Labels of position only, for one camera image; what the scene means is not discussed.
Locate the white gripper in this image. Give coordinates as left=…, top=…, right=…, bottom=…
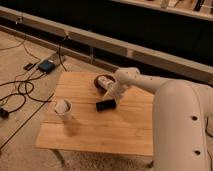
left=103, top=82, right=128, bottom=99

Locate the black eraser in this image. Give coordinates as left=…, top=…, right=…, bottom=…
left=96, top=99, right=117, bottom=111

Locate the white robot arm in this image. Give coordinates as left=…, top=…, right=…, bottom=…
left=106, top=67, right=213, bottom=171

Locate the white bottle in bowl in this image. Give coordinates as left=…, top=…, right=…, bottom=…
left=98, top=76, right=114, bottom=90

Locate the dark brown bowl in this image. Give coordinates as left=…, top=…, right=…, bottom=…
left=94, top=74, right=115, bottom=91

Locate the wooden table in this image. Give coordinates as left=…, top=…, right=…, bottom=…
left=36, top=72, right=153, bottom=156

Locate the white paper cup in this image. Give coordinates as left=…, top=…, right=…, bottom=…
left=54, top=99, right=72, bottom=122

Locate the black power adapter box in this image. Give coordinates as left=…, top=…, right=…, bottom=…
left=38, top=60, right=55, bottom=73

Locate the small black device on floor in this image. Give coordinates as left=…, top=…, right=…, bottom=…
left=23, top=63, right=37, bottom=71

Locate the black plug on floor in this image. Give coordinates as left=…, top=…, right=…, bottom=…
left=0, top=108, right=9, bottom=119

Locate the black cable on floor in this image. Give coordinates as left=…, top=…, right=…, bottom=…
left=0, top=71, right=54, bottom=114

